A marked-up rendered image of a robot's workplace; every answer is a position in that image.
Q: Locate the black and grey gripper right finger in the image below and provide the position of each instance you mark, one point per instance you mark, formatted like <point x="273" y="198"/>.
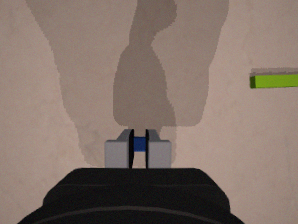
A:
<point x="157" y="151"/>

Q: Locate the lime green rod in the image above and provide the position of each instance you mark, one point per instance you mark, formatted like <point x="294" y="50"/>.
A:
<point x="273" y="81"/>

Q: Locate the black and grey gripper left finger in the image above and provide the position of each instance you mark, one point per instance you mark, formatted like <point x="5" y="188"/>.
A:
<point x="119" y="153"/>

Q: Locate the small blue cube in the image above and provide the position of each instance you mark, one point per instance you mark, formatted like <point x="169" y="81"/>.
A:
<point x="139" y="144"/>

